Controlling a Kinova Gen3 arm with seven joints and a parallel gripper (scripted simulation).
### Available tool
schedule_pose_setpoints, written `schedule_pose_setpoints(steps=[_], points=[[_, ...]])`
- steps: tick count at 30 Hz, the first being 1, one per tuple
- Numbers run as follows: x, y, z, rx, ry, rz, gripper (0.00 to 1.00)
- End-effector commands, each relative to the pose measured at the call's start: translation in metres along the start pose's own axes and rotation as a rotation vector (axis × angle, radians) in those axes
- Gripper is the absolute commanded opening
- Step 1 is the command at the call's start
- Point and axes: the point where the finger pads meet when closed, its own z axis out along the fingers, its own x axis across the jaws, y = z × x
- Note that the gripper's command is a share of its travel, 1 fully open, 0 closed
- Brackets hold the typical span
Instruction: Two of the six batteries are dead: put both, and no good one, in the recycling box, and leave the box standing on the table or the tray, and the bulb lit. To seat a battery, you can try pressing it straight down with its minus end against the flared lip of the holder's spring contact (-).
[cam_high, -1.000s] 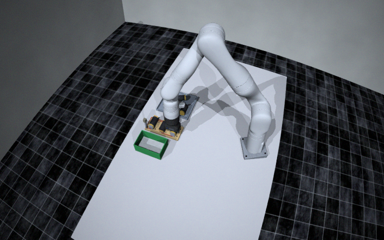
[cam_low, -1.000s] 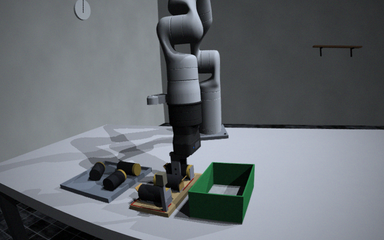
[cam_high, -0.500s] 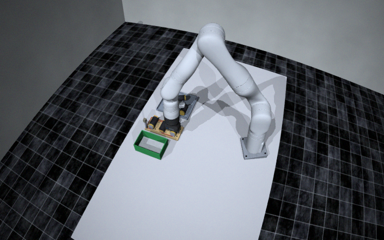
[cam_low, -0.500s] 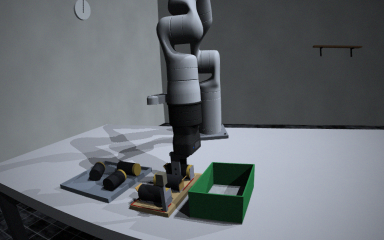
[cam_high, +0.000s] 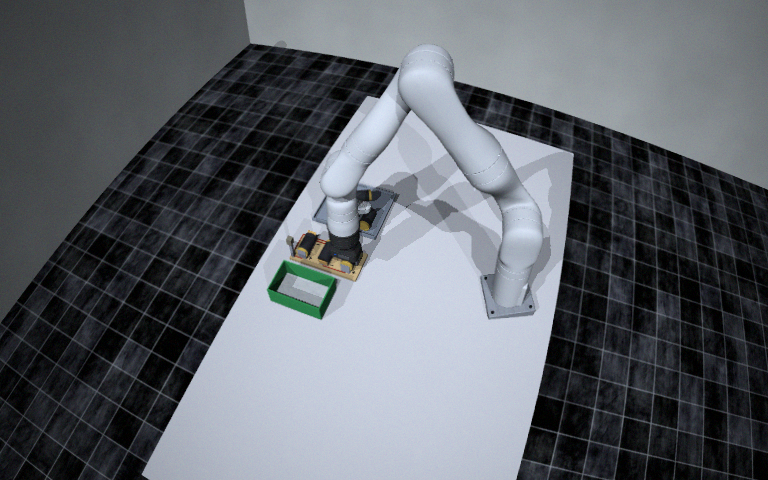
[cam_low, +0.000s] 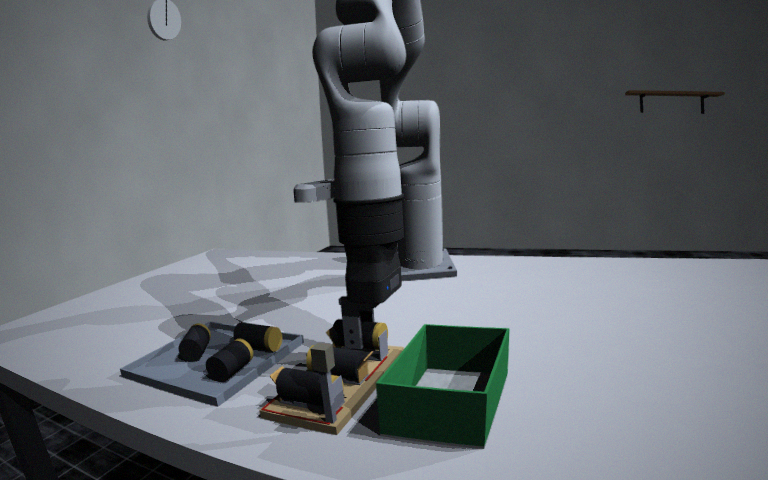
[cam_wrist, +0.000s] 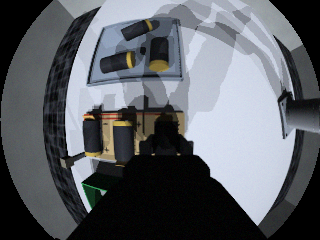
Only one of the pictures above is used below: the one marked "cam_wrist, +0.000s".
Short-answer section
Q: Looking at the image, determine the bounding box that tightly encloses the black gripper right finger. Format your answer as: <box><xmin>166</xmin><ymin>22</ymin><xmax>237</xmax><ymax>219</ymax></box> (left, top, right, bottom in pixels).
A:
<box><xmin>177</xmin><ymin>134</ymin><xmax>194</xmax><ymax>155</ymax></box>

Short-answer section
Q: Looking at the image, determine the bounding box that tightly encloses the black battery with gold end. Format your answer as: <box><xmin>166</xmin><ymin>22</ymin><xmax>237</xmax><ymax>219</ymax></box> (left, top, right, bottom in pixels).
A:
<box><xmin>113</xmin><ymin>121</ymin><xmax>135</xmax><ymax>162</ymax></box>
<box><xmin>100</xmin><ymin>51</ymin><xmax>135</xmax><ymax>74</ymax></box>
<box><xmin>121</xmin><ymin>19</ymin><xmax>152</xmax><ymax>41</ymax></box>
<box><xmin>149</xmin><ymin>37</ymin><xmax>169</xmax><ymax>72</ymax></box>
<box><xmin>154</xmin><ymin>121</ymin><xmax>178</xmax><ymax>155</ymax></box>
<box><xmin>83</xmin><ymin>121</ymin><xmax>102</xmax><ymax>157</ymax></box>

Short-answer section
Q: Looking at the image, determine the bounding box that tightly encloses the green open-top box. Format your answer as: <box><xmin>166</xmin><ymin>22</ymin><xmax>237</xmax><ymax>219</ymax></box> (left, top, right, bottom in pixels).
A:
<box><xmin>81</xmin><ymin>172</ymin><xmax>122</xmax><ymax>209</ymax></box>

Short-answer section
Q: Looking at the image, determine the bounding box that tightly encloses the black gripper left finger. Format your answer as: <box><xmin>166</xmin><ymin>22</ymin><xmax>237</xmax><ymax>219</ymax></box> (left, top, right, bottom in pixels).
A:
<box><xmin>139</xmin><ymin>134</ymin><xmax>155</xmax><ymax>155</ymax></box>

